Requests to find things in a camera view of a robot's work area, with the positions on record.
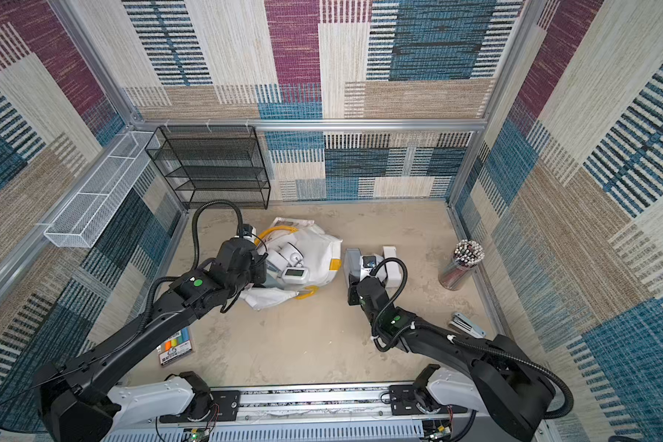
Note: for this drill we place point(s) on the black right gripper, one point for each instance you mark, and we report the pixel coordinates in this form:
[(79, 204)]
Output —
[(354, 290)]

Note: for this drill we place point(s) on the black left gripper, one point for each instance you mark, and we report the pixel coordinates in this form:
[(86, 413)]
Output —
[(261, 266)]

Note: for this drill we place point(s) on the grey square device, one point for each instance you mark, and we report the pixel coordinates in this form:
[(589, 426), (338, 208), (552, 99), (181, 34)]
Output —
[(352, 266)]

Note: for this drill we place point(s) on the white digital timer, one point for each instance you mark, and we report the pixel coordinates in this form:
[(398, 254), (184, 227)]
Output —
[(295, 275)]

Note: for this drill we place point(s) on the white canvas bag yellow handles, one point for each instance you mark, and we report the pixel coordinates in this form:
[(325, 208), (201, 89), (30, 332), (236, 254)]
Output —
[(322, 256)]

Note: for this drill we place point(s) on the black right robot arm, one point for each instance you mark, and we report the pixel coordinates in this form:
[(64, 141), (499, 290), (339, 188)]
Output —
[(493, 377)]

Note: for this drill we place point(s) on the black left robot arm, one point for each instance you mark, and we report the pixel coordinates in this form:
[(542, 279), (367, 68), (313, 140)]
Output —
[(57, 383)]

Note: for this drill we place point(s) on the white twin bell alarm clock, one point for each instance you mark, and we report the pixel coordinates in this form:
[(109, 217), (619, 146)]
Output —
[(290, 256)]

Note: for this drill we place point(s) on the highlighter marker pack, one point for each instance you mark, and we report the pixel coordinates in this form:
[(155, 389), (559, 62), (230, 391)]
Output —
[(176, 347)]

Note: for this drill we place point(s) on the cup of coloured pencils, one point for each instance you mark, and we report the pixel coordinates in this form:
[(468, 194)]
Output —
[(467, 255)]

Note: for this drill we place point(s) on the black wire mesh shelf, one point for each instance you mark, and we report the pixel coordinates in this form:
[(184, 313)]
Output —
[(201, 163)]

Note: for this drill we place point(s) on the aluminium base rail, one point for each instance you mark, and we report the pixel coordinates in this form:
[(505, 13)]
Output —
[(185, 408)]

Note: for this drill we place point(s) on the white wire mesh basket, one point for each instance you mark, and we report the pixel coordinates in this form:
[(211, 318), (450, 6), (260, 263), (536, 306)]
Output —
[(82, 221)]

